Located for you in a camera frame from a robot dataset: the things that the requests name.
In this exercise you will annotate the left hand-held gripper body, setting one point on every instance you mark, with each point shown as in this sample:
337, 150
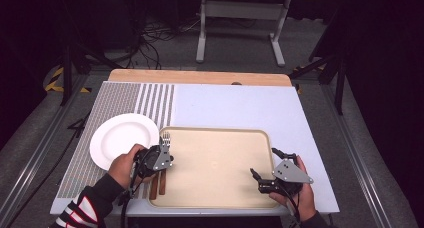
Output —
153, 159

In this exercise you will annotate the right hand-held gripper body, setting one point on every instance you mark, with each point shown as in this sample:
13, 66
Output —
291, 174

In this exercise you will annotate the beige plastic tray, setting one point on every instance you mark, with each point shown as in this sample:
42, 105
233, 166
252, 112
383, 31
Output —
213, 169

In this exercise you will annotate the person's right hand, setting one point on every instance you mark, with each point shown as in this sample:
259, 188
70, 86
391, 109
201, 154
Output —
305, 201

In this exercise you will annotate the person's left hand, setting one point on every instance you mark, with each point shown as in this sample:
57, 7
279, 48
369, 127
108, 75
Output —
123, 168

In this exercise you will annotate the white round plate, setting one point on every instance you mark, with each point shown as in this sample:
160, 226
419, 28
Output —
120, 138

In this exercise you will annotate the grey striped placemat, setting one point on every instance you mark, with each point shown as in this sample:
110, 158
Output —
116, 98

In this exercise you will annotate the black metal stand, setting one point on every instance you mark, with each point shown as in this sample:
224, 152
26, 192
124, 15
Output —
340, 88
67, 74

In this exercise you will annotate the yellow black hazard tape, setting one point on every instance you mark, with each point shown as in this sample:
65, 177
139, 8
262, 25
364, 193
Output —
55, 79

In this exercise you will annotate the black equipment cabinet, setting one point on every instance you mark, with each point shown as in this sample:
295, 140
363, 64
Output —
110, 21

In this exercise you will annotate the aluminium floor rail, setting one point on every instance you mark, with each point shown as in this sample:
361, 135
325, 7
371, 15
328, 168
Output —
36, 144
356, 154

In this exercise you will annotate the white metal desk frame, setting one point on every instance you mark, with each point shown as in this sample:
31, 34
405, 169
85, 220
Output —
241, 9

